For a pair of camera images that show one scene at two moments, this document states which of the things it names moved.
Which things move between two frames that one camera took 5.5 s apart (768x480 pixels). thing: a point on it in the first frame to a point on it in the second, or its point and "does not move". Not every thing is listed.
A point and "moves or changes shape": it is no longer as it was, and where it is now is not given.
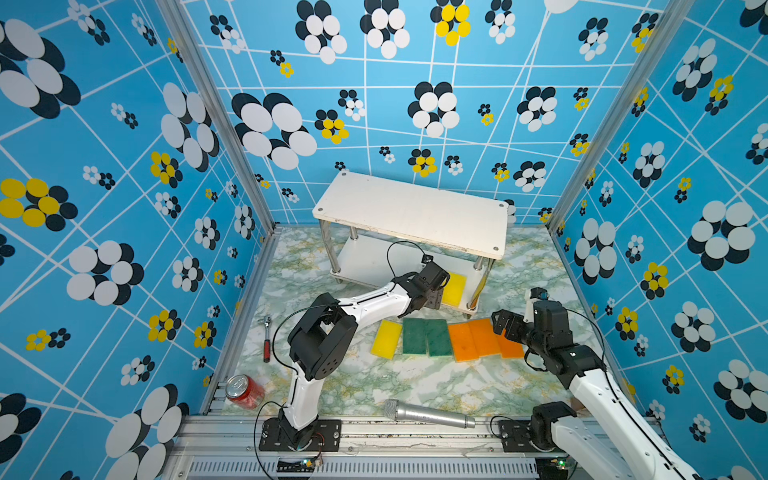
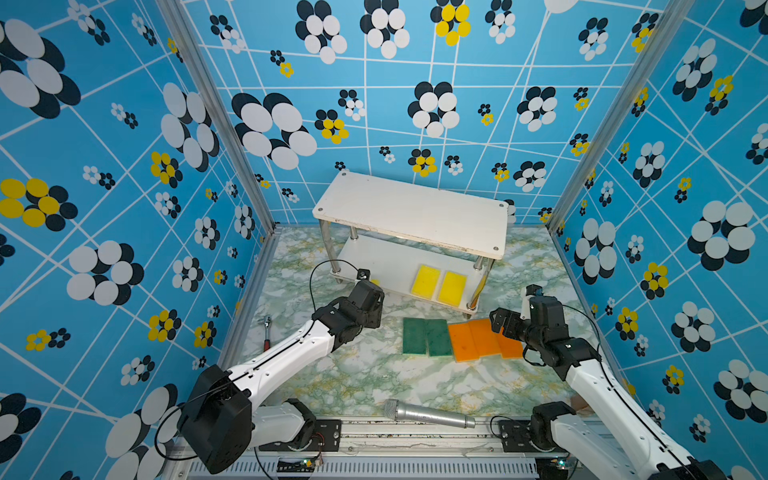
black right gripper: [516, 323] does not move
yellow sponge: [453, 292] does not move
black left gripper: [435, 299] to [374, 322]
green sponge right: [438, 339] does not move
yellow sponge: [386, 339] moves or changes shape
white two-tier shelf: [377, 230] does not move
